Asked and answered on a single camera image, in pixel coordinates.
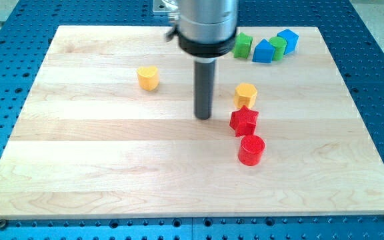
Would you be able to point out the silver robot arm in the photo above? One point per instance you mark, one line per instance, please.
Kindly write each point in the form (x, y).
(205, 29)

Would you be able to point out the red star block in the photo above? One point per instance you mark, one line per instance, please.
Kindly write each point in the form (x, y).
(244, 121)

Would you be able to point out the green star block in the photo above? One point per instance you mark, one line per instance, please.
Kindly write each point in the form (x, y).
(242, 46)

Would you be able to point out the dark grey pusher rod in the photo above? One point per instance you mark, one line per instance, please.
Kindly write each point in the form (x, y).
(204, 77)

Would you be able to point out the yellow hexagon block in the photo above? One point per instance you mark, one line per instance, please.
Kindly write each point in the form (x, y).
(245, 95)

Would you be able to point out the yellow heart block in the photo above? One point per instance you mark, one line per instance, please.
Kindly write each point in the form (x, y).
(148, 77)

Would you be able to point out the red cylinder block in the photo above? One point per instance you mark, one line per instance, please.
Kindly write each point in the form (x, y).
(251, 150)

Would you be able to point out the wooden board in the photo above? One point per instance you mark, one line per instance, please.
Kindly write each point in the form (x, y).
(91, 143)

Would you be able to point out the blue pentagon block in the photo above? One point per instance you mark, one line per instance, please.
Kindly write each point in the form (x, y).
(263, 52)

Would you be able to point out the green cylinder block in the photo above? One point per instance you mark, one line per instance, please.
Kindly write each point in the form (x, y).
(279, 44)

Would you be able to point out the blue cube block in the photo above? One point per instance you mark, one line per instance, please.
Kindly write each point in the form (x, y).
(291, 39)

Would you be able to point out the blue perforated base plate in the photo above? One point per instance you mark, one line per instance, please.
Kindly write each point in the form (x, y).
(26, 33)

